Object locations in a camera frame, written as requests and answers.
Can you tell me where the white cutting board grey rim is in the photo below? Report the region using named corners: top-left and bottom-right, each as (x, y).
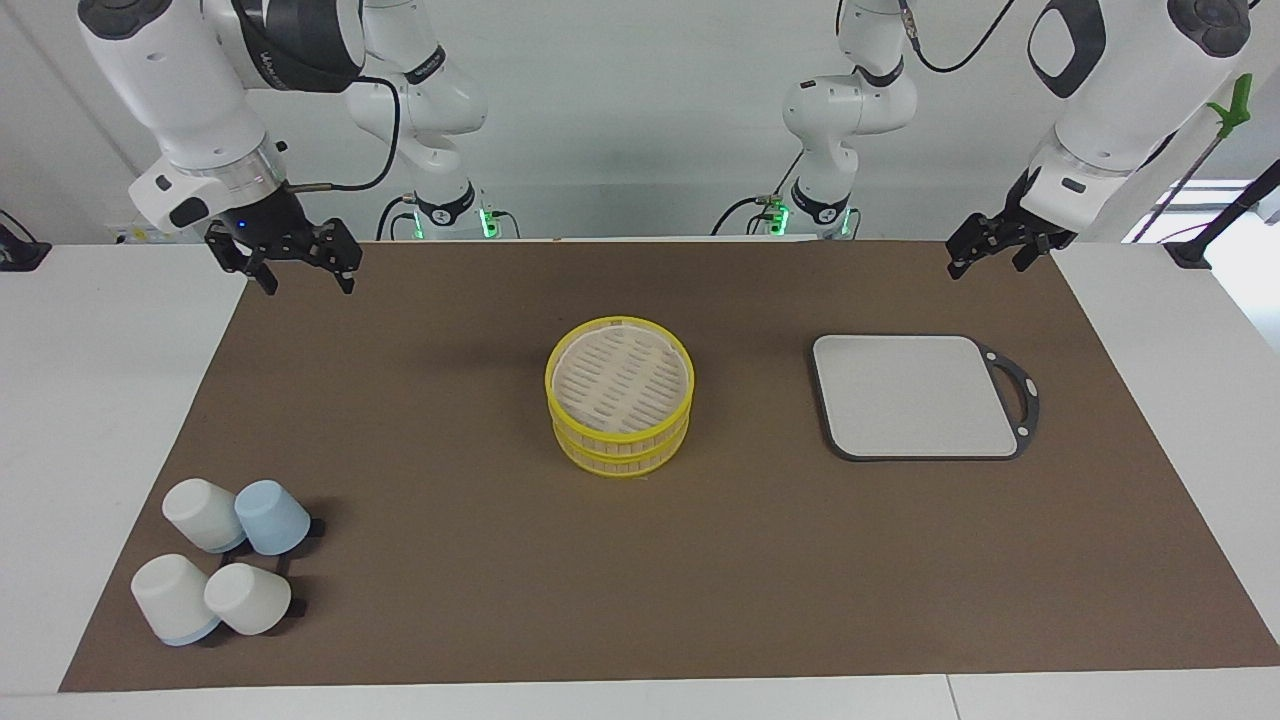
top-left (808, 334), bottom-right (1041, 462)

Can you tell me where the black base cable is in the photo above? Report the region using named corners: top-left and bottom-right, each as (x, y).
top-left (376, 195), bottom-right (416, 242)
top-left (712, 150), bottom-right (803, 237)

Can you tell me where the yellow bamboo steamer lid tier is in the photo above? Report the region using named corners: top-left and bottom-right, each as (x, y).
top-left (546, 316), bottom-right (696, 447)

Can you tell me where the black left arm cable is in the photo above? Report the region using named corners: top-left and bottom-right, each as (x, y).
top-left (900, 0), bottom-right (1016, 73)

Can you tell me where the brown table mat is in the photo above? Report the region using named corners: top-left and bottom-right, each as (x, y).
top-left (58, 240), bottom-right (1280, 693)

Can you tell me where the green clamp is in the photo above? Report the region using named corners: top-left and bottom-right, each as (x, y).
top-left (1205, 72), bottom-right (1254, 141)

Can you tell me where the light blue plastic cup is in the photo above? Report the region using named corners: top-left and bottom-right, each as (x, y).
top-left (234, 480), bottom-right (312, 557)

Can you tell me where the black cup rack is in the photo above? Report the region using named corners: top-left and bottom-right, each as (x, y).
top-left (215, 517), bottom-right (327, 619)

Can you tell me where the white plastic cup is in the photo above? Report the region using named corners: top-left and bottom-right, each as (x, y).
top-left (131, 553), bottom-right (222, 647)
top-left (162, 478), bottom-right (247, 554)
top-left (203, 563), bottom-right (293, 637)

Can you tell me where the yellow bamboo steamer base tier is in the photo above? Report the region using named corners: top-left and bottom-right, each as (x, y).
top-left (552, 415), bottom-right (691, 479)

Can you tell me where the black clamp mount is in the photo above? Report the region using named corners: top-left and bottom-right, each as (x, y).
top-left (0, 210), bottom-right (51, 273)

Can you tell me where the thin metal rod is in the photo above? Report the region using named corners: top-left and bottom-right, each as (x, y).
top-left (1130, 130), bottom-right (1226, 246)

